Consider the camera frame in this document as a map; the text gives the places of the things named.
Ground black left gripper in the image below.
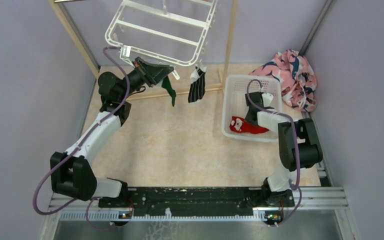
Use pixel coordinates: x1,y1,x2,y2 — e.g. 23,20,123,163
118,56,174,101

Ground green dotted sock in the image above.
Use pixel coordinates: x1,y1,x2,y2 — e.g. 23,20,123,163
161,76,177,107

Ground white hanger clip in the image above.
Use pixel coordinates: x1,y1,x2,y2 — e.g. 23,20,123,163
171,67,181,81

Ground red sock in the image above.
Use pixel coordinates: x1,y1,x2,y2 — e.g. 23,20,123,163
229,116,270,135

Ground white plastic clip hanger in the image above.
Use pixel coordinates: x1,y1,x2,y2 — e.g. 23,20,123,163
104,0,218,67

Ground black white striped sock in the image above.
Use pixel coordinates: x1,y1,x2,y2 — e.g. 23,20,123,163
188,63,207,104

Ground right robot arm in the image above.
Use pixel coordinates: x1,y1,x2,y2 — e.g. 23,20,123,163
245,92,323,206

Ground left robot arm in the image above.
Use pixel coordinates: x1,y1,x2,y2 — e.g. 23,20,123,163
50,57,176,207

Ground white plastic laundry basket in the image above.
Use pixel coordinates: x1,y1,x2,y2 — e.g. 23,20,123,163
221,74,283,143

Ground pink patterned cloth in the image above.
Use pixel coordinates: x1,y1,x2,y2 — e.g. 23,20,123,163
249,49,318,112

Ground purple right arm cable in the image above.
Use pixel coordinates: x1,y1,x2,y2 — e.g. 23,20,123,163
245,78,303,228

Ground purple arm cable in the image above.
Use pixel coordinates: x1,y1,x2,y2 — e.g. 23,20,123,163
32,46,132,231
245,78,303,228

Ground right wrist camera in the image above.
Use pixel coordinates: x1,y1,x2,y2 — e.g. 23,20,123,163
261,92,274,107

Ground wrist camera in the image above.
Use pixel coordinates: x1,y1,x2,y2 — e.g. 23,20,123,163
261,92,274,107
119,44,134,66

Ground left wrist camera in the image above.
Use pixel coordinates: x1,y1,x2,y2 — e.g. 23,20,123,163
119,44,134,66

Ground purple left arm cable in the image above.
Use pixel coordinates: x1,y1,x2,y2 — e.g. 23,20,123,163
32,46,132,231

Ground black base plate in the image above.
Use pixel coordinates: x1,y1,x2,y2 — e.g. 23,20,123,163
98,186,295,217

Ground wooden drying rack frame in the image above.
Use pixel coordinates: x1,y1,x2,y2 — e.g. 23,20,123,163
46,0,239,102

